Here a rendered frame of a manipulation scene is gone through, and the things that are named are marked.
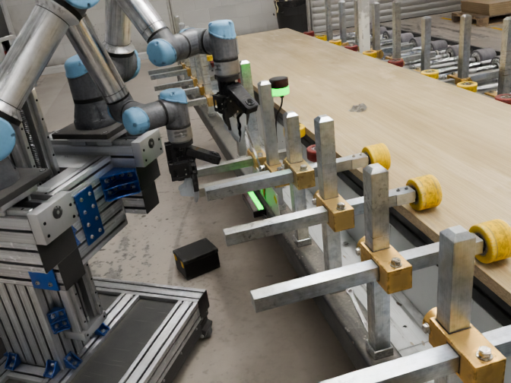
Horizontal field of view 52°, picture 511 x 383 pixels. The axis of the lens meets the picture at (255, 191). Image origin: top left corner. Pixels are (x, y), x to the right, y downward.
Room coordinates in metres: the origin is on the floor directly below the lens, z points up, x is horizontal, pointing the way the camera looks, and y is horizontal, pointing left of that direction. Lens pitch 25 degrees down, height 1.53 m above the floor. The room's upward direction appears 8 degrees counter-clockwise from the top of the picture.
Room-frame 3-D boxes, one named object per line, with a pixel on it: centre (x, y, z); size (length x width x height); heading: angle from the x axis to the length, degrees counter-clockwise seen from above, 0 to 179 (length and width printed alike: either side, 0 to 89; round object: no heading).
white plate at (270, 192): (1.62, -0.04, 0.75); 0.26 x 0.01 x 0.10; 12
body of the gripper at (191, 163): (1.50, 0.21, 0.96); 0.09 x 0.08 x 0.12; 102
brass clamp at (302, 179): (1.33, -0.13, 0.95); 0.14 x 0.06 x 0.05; 12
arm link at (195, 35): (1.61, 0.13, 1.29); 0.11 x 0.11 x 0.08; 52
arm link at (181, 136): (1.50, 0.20, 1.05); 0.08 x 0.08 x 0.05
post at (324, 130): (1.11, -0.17, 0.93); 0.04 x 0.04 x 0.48; 12
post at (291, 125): (1.35, -0.12, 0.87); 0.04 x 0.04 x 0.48; 12
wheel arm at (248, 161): (1.79, 0.02, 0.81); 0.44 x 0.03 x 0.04; 102
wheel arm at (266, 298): (0.82, -0.21, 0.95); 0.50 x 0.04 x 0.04; 102
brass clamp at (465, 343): (0.60, -0.28, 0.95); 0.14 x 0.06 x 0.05; 12
